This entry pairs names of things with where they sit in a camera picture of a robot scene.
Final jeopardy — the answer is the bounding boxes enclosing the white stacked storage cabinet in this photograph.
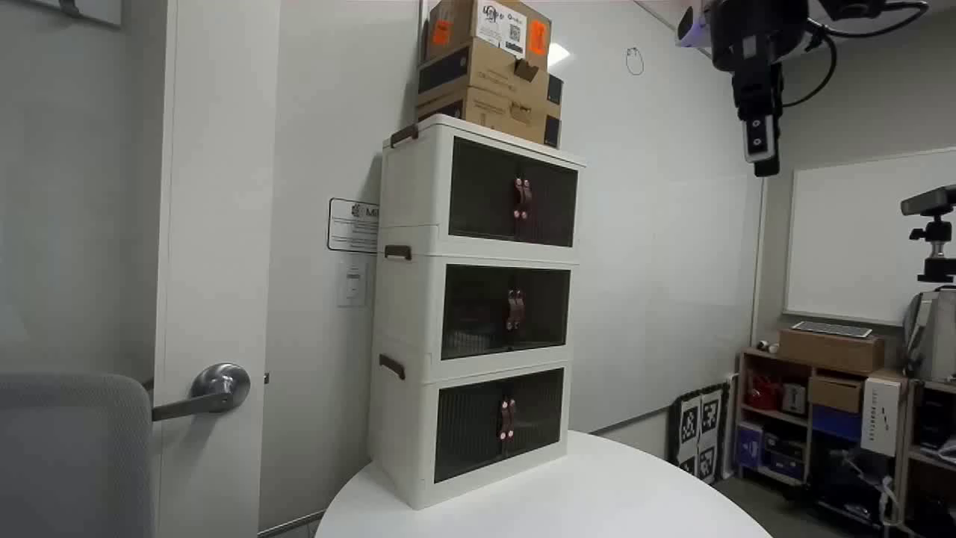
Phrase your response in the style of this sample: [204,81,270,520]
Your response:
[372,112,585,507]

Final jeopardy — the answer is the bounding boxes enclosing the small cardboard box orange stickers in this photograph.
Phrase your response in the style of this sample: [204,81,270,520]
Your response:
[424,0,552,66]

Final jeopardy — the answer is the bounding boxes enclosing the grey office chair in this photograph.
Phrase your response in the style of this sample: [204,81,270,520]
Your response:
[0,374,156,538]

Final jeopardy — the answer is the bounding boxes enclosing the white door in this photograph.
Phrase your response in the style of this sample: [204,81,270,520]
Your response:
[152,0,282,538]

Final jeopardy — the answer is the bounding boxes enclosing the wooden storage shelf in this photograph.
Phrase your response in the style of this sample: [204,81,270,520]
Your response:
[733,348,956,538]

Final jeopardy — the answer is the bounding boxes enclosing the silver lever door handle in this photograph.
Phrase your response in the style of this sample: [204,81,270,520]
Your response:
[152,362,252,420]

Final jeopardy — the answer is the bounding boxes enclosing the smoked cabinet door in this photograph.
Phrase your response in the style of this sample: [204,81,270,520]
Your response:
[449,138,518,238]
[518,160,576,247]

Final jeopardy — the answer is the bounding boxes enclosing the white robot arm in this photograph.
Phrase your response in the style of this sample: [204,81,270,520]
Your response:
[675,0,929,177]

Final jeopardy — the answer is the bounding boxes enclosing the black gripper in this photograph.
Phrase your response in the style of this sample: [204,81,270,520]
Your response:
[733,66,784,177]

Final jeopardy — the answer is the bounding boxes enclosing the white wall whiteboard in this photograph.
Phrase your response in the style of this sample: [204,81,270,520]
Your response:
[785,147,956,326]

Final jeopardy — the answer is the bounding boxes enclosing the cardboard box on shelf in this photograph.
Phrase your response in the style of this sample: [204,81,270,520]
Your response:
[779,329,884,375]

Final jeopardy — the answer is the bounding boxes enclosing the black white calibration board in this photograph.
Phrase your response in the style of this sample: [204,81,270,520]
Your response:
[666,381,730,483]

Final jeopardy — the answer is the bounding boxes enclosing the white box on shelf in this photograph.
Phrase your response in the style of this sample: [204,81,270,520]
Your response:
[861,369,909,458]

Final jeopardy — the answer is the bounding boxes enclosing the large brown cardboard box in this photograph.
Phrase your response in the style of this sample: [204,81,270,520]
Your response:
[415,41,561,147]

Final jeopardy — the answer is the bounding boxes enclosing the black camera on tripod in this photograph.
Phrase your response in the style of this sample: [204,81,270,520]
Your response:
[900,186,956,280]

